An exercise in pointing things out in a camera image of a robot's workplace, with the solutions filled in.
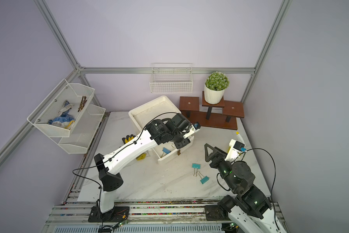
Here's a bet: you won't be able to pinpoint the white drawer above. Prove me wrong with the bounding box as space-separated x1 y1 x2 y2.
148 136 194 165

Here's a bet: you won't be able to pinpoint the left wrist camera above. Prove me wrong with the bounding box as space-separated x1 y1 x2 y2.
183 122 201 138

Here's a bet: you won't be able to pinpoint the white mesh upper bin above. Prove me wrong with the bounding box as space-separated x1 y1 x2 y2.
27 79 95 137

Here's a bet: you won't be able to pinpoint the white wire wall basket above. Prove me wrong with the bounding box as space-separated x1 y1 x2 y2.
150 63 193 94

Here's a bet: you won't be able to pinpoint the green plant in white pot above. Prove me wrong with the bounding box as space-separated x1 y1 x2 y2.
204 71 230 104

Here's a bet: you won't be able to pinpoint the white mesh bin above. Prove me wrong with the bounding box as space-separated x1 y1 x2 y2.
47 104 105 154
27 79 95 137

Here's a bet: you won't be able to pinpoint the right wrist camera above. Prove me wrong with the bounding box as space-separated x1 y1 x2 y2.
225 139 246 162

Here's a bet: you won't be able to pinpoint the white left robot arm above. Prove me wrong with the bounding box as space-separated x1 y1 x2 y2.
94 112 201 214

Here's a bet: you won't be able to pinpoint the blue white cloth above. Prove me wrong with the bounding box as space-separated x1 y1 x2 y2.
48 100 75 130

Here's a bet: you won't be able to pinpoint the brown wooden stepped shelf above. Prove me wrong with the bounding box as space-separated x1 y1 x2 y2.
179 94 244 130

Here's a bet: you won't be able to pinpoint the white mesh lower bin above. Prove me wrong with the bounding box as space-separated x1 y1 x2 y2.
47 104 105 154

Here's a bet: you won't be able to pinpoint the yellow black work glove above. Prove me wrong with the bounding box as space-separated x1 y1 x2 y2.
122 135 147 161

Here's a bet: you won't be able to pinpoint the yellow spray bottle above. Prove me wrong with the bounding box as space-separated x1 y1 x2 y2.
236 132 246 145

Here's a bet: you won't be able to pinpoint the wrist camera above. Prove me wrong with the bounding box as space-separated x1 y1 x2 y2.
225 139 246 162
183 122 201 138

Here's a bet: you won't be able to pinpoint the white three-drawer cabinet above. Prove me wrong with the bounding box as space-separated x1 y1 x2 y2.
128 96 180 135

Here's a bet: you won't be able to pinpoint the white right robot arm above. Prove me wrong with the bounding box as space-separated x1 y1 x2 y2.
205 142 286 233

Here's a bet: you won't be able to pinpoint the brown wooden clothespins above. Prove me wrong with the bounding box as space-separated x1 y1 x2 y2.
78 96 87 112

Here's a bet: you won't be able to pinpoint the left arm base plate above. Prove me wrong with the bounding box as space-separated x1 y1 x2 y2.
88 204 130 223

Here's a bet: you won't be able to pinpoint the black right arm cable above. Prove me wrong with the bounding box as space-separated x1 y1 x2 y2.
241 148 280 231

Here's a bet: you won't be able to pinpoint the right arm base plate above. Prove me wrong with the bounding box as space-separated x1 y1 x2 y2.
205 195 236 221

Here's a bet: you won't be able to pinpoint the blue binder clip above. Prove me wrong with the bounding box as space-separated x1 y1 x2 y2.
162 148 171 154

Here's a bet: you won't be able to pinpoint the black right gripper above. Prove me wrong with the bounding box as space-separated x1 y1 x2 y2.
206 144 240 191

